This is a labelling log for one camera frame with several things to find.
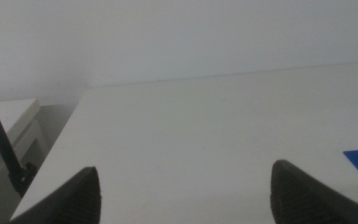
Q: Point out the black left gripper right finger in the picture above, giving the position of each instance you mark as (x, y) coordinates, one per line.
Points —
(300, 199)

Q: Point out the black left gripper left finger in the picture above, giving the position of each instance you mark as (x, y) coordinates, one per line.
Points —
(76, 199)

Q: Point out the white side cabinet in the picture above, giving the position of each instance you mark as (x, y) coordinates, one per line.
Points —
(17, 115)

